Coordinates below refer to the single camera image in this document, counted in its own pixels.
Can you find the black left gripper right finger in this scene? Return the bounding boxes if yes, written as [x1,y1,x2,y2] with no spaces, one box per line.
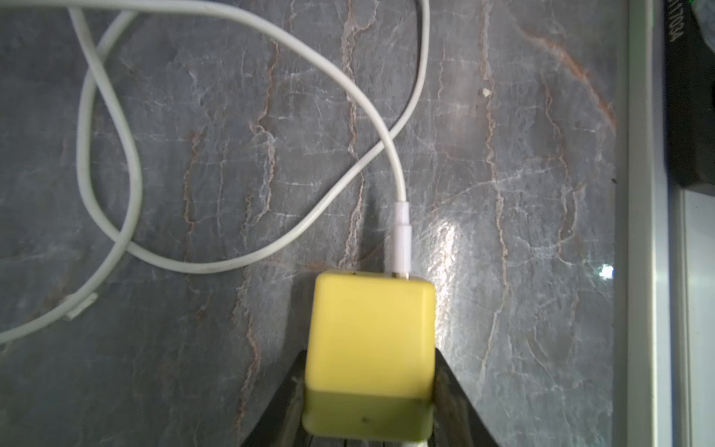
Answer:
[431,349,498,447]

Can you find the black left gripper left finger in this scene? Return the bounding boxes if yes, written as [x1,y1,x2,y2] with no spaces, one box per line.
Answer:
[241,350,307,447]

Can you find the yellow USB charger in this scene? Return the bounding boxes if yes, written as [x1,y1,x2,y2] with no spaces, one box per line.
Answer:
[302,270,436,443]

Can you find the white cable yellow keyboard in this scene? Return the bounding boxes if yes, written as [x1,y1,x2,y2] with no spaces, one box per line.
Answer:
[0,0,431,345]

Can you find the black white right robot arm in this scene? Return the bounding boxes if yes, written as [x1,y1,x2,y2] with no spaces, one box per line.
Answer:
[663,1,714,196]

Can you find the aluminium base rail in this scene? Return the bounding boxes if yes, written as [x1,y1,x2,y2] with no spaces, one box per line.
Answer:
[613,1,676,446]

